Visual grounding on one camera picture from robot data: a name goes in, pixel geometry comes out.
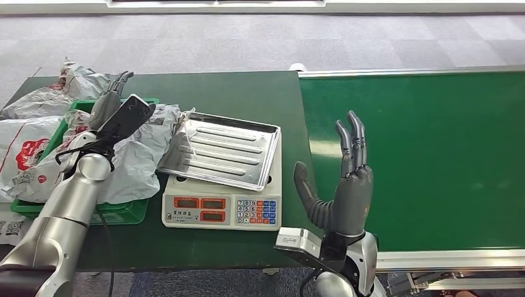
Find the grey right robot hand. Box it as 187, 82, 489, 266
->
292, 110, 375, 239

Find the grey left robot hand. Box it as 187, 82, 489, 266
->
88, 71, 135, 132

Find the grey courier bag red print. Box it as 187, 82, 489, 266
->
2, 104, 196, 206

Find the green plastic basket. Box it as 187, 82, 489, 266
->
10, 97, 161, 226

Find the white electronic weighing scale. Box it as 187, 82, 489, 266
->
161, 131, 283, 233

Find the crumpled grey courier bag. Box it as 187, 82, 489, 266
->
0, 57, 118, 121

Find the flat white courier bag red print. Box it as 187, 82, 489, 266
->
0, 116, 64, 202

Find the white courier bag QR label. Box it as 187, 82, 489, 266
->
0, 202, 36, 247

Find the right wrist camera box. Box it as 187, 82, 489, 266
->
274, 227, 323, 259

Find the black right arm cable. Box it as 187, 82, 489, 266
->
298, 268, 325, 297

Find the green conveyor belt aluminium frame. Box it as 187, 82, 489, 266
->
297, 65, 525, 294

